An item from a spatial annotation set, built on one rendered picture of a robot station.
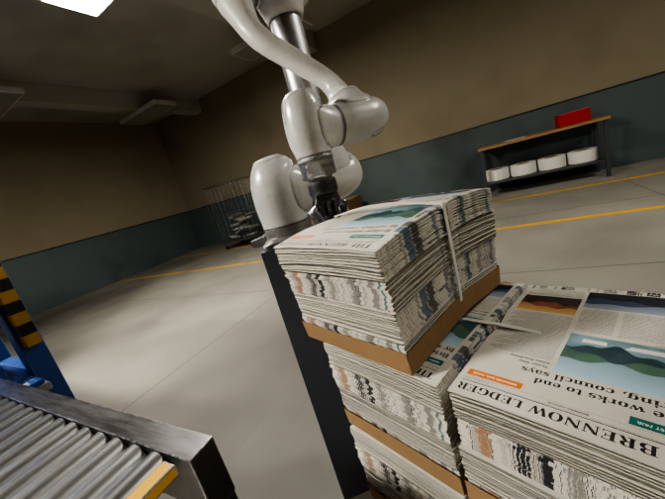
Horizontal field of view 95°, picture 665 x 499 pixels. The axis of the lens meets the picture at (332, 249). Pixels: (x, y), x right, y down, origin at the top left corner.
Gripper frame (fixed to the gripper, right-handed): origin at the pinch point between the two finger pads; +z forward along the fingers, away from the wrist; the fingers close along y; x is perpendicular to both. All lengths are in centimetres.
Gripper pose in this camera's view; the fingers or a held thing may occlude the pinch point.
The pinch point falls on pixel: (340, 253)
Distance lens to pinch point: 82.9
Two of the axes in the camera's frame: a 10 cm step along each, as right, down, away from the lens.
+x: -6.4, -0.1, 7.7
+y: 7.2, -3.5, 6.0
